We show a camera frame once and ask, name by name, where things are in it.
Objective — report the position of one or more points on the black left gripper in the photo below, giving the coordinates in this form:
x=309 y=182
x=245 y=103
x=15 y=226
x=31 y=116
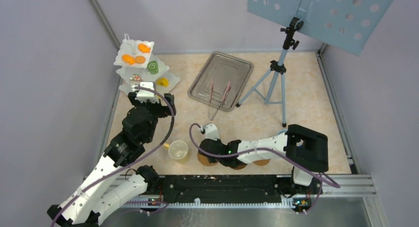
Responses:
x=165 y=110

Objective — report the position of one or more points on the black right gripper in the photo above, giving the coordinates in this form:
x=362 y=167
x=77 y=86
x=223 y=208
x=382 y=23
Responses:
x=211 y=160

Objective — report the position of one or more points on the yellow cake wedge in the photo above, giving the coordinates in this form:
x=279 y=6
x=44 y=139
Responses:
x=163 y=82

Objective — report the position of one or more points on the white strawberry cake slice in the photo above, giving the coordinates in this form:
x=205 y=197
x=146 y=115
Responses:
x=135 y=78

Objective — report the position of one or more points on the green swirl roll cake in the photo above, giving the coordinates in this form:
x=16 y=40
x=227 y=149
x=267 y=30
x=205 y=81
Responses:
x=153 y=67

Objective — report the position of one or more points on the round brown cookie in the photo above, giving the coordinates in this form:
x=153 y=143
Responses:
x=139 y=59

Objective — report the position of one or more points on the orange fish pastry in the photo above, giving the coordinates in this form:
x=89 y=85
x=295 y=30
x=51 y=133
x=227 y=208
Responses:
x=144 y=48
x=128 y=59

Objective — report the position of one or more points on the pink cat-paw tongs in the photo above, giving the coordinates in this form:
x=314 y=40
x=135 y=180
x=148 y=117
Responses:
x=217 y=100

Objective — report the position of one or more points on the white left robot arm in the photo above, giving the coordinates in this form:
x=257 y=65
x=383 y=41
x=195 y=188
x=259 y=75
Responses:
x=91 y=204

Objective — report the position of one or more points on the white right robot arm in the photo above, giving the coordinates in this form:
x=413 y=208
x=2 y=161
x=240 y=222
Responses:
x=306 y=149

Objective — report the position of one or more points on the woven rattan coaster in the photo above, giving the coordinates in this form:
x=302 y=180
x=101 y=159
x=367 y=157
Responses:
x=204 y=161

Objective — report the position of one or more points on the dark wooden round coaster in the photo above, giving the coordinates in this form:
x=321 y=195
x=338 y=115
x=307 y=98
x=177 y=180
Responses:
x=239 y=167

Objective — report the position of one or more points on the yellow transparent cup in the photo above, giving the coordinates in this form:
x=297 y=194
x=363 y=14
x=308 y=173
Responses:
x=178 y=150

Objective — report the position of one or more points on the white three-tier dessert stand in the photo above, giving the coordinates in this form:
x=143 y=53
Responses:
x=129 y=46

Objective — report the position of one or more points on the light wooden round coaster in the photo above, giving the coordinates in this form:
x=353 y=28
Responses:
x=262 y=162

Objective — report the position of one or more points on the metal serving tray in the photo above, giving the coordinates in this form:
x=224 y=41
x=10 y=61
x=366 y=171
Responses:
x=221 y=68

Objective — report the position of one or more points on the light blue tripod stand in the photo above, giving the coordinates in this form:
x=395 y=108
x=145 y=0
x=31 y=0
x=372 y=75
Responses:
x=278 y=69

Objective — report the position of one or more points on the light blue perforated board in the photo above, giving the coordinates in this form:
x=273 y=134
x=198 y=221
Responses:
x=345 y=24

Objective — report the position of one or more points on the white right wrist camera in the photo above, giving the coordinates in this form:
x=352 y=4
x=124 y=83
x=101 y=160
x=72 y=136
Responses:
x=210 y=131

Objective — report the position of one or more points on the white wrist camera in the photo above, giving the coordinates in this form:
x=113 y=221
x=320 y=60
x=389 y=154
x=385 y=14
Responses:
x=210 y=131
x=145 y=91

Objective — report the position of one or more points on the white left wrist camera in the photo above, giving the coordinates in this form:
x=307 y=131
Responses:
x=145 y=91

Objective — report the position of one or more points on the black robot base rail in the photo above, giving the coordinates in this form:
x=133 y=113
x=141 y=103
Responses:
x=228 y=189

